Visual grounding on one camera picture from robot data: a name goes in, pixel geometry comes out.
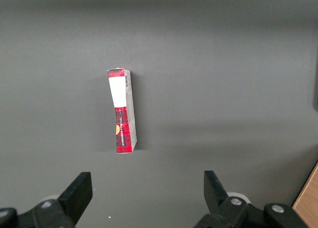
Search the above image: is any oak wooden drawer cabinet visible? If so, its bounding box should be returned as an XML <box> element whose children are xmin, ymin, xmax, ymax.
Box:
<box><xmin>292</xmin><ymin>160</ymin><xmax>318</xmax><ymax>228</ymax></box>

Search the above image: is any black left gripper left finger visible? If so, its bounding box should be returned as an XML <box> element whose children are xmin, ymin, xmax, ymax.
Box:
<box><xmin>0</xmin><ymin>171</ymin><xmax>93</xmax><ymax>228</ymax></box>

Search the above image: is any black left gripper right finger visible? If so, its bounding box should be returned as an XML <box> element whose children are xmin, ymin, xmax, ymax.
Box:
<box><xmin>193</xmin><ymin>170</ymin><xmax>309</xmax><ymax>228</ymax></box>

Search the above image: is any red tartan cardboard box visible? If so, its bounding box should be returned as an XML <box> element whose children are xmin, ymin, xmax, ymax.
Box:
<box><xmin>107</xmin><ymin>68</ymin><xmax>138</xmax><ymax>154</ymax></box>

